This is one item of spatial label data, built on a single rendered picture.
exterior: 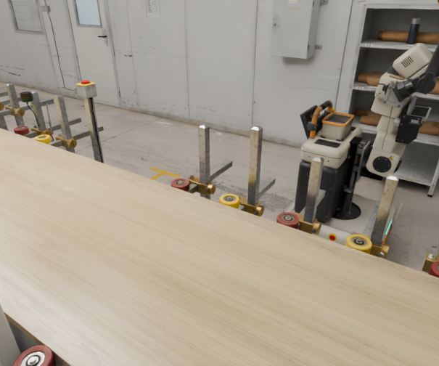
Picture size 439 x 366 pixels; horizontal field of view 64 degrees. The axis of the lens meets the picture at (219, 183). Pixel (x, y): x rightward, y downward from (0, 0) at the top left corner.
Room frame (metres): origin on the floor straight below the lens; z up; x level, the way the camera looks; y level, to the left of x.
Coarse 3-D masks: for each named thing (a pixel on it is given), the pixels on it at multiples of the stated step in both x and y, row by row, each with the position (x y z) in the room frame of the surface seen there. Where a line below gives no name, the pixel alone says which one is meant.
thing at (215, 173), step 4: (228, 160) 1.67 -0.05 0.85; (224, 164) 1.62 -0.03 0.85; (228, 164) 1.63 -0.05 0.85; (216, 168) 1.57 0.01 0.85; (220, 168) 1.57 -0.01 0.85; (224, 168) 1.60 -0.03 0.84; (228, 168) 1.63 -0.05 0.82; (212, 172) 1.53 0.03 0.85; (216, 172) 1.54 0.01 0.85; (220, 172) 1.57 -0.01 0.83; (212, 176) 1.51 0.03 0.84; (216, 176) 1.54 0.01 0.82; (192, 184) 1.41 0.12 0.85; (196, 184) 1.41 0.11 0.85; (192, 188) 1.37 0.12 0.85; (196, 188) 1.40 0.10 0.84; (192, 192) 1.37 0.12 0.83
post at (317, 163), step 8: (312, 160) 1.13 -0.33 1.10; (320, 160) 1.12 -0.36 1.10; (312, 168) 1.13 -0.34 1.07; (320, 168) 1.12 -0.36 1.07; (312, 176) 1.13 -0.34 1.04; (320, 176) 1.13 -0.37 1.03; (312, 184) 1.13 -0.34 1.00; (312, 192) 1.12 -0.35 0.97; (312, 200) 1.12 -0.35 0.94; (312, 208) 1.12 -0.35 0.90; (304, 216) 1.13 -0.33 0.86; (312, 216) 1.12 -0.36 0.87
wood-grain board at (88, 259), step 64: (0, 128) 2.04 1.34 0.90; (0, 192) 1.25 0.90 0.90; (64, 192) 1.25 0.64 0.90; (128, 192) 1.25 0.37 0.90; (0, 256) 0.85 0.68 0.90; (64, 256) 0.85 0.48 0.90; (128, 256) 0.85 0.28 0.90; (192, 256) 0.85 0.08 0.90; (256, 256) 0.85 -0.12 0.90; (320, 256) 0.85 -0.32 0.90; (64, 320) 0.61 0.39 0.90; (128, 320) 0.61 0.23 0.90; (192, 320) 0.61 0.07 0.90; (256, 320) 0.61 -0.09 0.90; (320, 320) 0.61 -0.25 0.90; (384, 320) 0.61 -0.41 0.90
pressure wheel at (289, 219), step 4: (284, 212) 1.09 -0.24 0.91; (288, 212) 1.09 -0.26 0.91; (280, 216) 1.06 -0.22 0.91; (284, 216) 1.07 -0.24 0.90; (288, 216) 1.05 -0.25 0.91; (292, 216) 1.06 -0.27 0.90; (296, 216) 1.06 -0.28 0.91; (276, 220) 1.06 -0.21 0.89; (280, 220) 1.04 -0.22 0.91; (284, 220) 1.04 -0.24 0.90; (288, 220) 1.04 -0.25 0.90; (292, 220) 1.04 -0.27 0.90; (296, 220) 1.04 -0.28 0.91; (284, 224) 1.02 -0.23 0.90; (288, 224) 1.01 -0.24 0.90; (292, 224) 1.02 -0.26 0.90; (296, 224) 1.02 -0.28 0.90; (296, 228) 1.02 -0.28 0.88
